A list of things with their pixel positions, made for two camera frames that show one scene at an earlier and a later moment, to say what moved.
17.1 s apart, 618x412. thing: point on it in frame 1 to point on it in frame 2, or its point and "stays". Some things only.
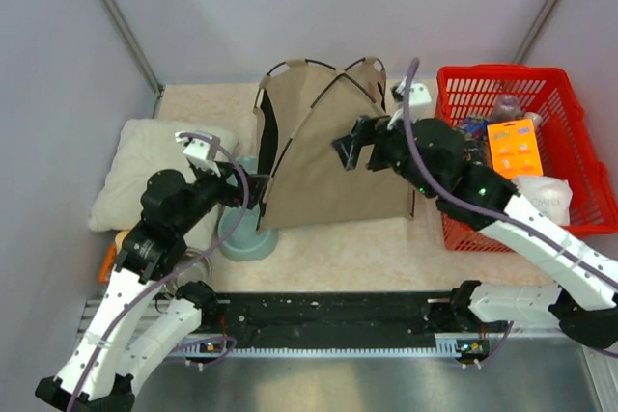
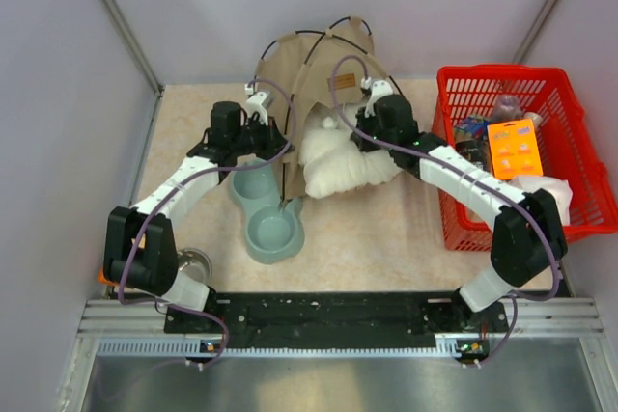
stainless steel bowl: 199,272 stays
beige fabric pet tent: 300,109 to 339,64
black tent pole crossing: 336,68 to 330,37
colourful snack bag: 474,127 stays
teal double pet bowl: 238,236 to 274,231
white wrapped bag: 550,195 stays
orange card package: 515,149 stays
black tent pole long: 311,107 to 338,38
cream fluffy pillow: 142,148 to 331,164
